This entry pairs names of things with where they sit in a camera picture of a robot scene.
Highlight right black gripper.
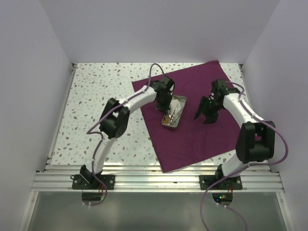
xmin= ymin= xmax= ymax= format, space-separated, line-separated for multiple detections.
xmin=194 ymin=96 xmax=223 ymax=125

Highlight silver hemostat forceps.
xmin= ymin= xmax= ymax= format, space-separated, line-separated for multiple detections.
xmin=168 ymin=101 xmax=180 ymax=125

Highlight orange bandage strip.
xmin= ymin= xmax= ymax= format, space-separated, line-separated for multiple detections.
xmin=162 ymin=115 xmax=170 ymax=124

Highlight purple cloth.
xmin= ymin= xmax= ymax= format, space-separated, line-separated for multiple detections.
xmin=141 ymin=60 xmax=244 ymax=172

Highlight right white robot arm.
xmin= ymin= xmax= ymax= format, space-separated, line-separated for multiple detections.
xmin=194 ymin=79 xmax=275 ymax=189

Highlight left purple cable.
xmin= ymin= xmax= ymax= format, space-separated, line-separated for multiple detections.
xmin=87 ymin=63 xmax=169 ymax=206

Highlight purple cable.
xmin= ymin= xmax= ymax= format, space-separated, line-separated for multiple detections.
xmin=200 ymin=81 xmax=289 ymax=231
xmin=87 ymin=63 xmax=169 ymax=206

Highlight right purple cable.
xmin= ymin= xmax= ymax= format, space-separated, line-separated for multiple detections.
xmin=200 ymin=81 xmax=289 ymax=231

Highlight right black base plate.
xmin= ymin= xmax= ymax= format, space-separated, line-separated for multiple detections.
xmin=199 ymin=169 xmax=243 ymax=191

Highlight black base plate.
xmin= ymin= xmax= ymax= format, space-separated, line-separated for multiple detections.
xmin=199 ymin=169 xmax=243 ymax=191
xmin=70 ymin=166 xmax=116 ymax=190

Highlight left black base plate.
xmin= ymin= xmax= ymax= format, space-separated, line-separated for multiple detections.
xmin=70 ymin=166 xmax=116 ymax=190

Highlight aluminium rail frame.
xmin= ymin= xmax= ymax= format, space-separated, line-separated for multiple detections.
xmin=31 ymin=63 xmax=286 ymax=193

